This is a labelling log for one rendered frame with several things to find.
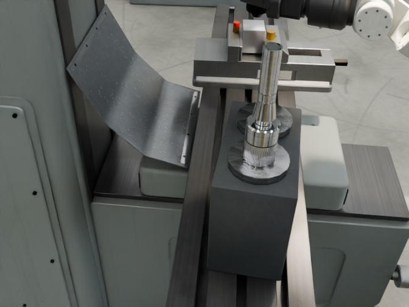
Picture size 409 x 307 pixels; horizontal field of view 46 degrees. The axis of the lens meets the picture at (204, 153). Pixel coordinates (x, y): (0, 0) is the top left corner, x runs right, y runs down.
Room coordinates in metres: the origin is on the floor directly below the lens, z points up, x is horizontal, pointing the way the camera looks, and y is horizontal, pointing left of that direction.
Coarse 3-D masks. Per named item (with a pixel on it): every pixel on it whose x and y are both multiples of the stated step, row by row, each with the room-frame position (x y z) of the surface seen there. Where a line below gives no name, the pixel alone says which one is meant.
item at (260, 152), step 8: (248, 136) 0.52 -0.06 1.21; (256, 136) 0.51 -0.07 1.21; (248, 144) 0.52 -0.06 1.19; (256, 144) 0.51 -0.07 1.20; (264, 144) 0.51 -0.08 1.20; (272, 144) 0.51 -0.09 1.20; (248, 152) 0.52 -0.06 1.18; (256, 152) 0.51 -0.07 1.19; (264, 152) 0.51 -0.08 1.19; (272, 152) 0.52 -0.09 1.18; (248, 160) 0.52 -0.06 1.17; (256, 160) 0.51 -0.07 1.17; (264, 160) 0.51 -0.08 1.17; (272, 160) 0.52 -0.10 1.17
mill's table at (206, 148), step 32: (224, 32) 1.34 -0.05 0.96; (224, 96) 1.03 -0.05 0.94; (256, 96) 1.00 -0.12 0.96; (288, 96) 1.01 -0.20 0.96; (224, 128) 0.87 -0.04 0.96; (192, 160) 0.75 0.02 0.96; (192, 192) 0.66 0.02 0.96; (192, 224) 0.58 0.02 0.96; (192, 256) 0.51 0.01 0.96; (288, 256) 0.52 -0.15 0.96; (192, 288) 0.45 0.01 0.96; (224, 288) 0.45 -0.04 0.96; (256, 288) 0.45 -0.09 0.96; (288, 288) 0.45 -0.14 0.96
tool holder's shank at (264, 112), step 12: (264, 48) 0.53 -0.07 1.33; (276, 48) 0.53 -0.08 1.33; (264, 60) 0.53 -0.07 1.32; (276, 60) 0.52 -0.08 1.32; (264, 72) 0.52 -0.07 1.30; (276, 72) 0.52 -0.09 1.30; (264, 84) 0.52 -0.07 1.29; (276, 84) 0.53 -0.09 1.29; (264, 96) 0.52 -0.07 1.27; (264, 108) 0.52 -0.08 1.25; (264, 120) 0.52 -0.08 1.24
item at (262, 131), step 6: (246, 120) 0.54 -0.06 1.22; (252, 120) 0.54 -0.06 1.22; (276, 120) 0.54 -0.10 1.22; (246, 126) 0.53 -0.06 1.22; (252, 126) 0.52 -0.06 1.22; (258, 126) 0.52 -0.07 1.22; (264, 126) 0.52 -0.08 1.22; (270, 126) 0.52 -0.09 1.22; (276, 126) 0.52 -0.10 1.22; (252, 132) 0.52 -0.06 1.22; (258, 132) 0.51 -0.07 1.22; (264, 132) 0.51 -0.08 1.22; (270, 132) 0.51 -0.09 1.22; (276, 132) 0.52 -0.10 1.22
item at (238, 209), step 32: (288, 128) 0.61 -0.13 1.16; (224, 160) 0.54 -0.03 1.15; (288, 160) 0.53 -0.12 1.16; (224, 192) 0.48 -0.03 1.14; (256, 192) 0.47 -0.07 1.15; (288, 192) 0.48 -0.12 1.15; (224, 224) 0.48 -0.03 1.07; (256, 224) 0.47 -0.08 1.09; (288, 224) 0.47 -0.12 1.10; (224, 256) 0.48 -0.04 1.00; (256, 256) 0.47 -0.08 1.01
